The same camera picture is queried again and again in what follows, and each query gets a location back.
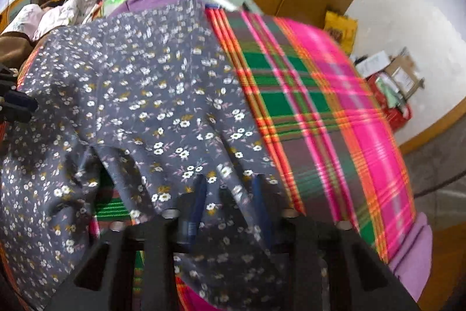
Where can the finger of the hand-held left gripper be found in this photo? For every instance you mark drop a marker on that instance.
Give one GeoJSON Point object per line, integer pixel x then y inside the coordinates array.
{"type": "Point", "coordinates": [23, 100]}
{"type": "Point", "coordinates": [14, 114]}

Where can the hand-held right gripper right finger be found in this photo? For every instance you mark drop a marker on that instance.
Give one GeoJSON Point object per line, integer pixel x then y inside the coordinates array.
{"type": "Point", "coordinates": [263, 212]}

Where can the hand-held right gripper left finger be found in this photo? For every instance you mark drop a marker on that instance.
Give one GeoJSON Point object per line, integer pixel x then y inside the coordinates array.
{"type": "Point", "coordinates": [196, 201]}

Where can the grey large-flower pants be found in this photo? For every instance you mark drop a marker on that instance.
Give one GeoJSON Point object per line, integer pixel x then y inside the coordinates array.
{"type": "Point", "coordinates": [145, 96]}

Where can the brown blanket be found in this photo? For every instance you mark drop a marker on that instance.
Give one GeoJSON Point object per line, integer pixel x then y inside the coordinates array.
{"type": "Point", "coordinates": [14, 48]}

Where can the pale pink pillow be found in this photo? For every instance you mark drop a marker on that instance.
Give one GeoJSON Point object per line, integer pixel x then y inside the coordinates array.
{"type": "Point", "coordinates": [25, 17]}

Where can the white floral bedding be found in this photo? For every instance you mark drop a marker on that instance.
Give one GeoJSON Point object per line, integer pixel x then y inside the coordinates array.
{"type": "Point", "coordinates": [69, 10]}

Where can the pink plaid bed sheet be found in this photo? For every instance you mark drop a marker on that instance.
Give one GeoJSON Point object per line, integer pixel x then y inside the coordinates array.
{"type": "Point", "coordinates": [327, 114]}

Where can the green white patterned cloth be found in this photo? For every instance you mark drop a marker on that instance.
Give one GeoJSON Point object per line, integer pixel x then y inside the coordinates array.
{"type": "Point", "coordinates": [113, 3]}

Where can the purple folded cloth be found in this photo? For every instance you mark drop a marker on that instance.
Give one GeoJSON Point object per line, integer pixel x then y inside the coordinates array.
{"type": "Point", "coordinates": [411, 252]}

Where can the grey plastic door curtain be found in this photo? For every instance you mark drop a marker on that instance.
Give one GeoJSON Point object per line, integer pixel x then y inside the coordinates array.
{"type": "Point", "coordinates": [437, 165]}

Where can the small white box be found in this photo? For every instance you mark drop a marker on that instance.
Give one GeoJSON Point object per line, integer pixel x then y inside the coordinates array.
{"type": "Point", "coordinates": [371, 63]}

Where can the cardboard box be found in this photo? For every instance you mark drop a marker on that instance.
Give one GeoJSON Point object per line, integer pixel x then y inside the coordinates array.
{"type": "Point", "coordinates": [404, 77]}

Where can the yellow bag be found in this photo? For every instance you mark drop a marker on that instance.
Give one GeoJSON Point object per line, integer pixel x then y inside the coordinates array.
{"type": "Point", "coordinates": [340, 30]}

